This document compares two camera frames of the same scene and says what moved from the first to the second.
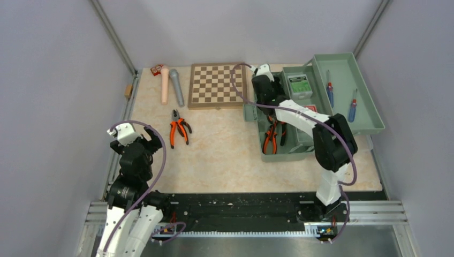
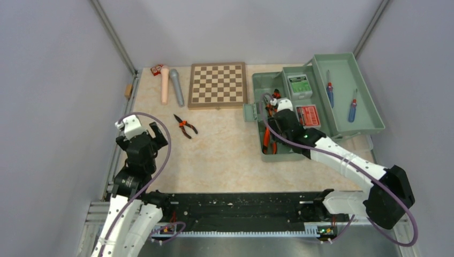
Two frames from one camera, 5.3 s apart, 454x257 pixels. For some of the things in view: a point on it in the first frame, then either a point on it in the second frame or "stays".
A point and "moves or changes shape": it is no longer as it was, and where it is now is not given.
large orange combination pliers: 181,124 moves or changes shape
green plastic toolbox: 279,139 stays
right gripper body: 277,85 to 275,126
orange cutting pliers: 271,134 stays
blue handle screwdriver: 353,110 stays
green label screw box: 299,87 stays
